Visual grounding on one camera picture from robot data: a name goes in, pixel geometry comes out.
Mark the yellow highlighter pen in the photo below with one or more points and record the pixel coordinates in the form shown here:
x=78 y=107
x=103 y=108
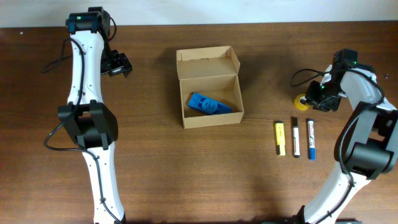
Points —
x=280 y=138

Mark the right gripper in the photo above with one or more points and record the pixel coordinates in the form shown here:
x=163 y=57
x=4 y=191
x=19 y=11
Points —
x=311 y=99

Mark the yellow adhesive tape roll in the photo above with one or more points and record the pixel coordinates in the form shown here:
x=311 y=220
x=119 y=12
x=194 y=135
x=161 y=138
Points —
x=300 y=102

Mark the white marker black cap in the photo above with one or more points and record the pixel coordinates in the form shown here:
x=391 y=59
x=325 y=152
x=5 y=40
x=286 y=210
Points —
x=296 y=140

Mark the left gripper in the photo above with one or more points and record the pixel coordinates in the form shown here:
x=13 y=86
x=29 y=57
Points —
x=122 y=63

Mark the white marker blue cap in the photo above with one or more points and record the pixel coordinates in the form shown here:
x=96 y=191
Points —
x=311 y=139

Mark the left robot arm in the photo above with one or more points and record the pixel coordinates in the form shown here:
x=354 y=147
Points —
x=92 y=127

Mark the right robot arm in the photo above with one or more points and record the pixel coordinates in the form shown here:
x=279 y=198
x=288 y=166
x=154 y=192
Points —
x=367 y=145

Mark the brown cardboard box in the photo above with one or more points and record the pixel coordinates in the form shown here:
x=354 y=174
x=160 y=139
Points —
x=211 y=72

